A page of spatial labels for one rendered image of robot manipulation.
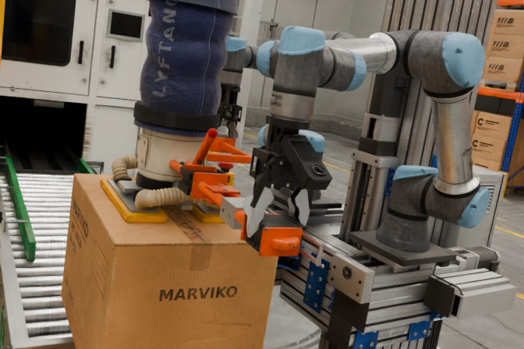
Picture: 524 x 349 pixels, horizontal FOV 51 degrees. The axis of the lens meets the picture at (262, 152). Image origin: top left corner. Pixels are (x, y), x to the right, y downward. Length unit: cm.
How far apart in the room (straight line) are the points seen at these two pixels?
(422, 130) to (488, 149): 759
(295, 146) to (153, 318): 57
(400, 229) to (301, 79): 78
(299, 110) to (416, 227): 77
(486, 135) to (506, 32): 162
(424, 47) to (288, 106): 49
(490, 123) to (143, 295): 843
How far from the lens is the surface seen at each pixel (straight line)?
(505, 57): 932
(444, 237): 204
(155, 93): 139
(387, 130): 180
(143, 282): 125
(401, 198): 158
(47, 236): 275
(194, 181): 122
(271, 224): 93
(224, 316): 136
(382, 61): 130
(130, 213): 135
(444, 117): 137
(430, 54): 130
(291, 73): 91
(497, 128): 931
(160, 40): 139
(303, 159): 89
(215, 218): 140
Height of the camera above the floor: 149
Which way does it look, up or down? 9 degrees down
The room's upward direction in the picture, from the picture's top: 9 degrees clockwise
